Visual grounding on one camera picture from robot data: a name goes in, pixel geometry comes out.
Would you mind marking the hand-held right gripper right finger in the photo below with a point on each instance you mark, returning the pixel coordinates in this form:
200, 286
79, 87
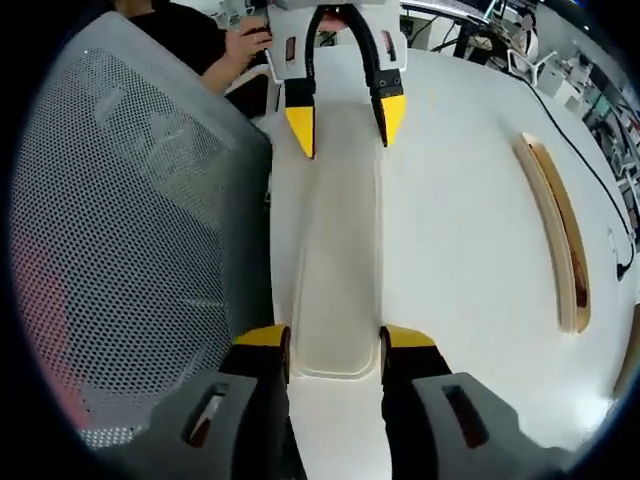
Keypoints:
415, 410

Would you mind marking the beige cutlery case base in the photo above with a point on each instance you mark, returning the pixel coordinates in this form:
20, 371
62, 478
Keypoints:
550, 225

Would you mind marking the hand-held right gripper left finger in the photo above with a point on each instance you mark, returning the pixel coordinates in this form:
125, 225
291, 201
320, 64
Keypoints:
250, 410

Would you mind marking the beige cutlery case lid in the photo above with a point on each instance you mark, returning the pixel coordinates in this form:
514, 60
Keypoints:
335, 260

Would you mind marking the white mesh office chair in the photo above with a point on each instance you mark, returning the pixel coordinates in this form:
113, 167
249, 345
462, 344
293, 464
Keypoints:
125, 225

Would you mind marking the white swivel chair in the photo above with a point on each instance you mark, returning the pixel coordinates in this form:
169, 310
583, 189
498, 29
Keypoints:
525, 65

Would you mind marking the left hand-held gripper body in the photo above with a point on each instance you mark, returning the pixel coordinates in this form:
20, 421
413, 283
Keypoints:
300, 3

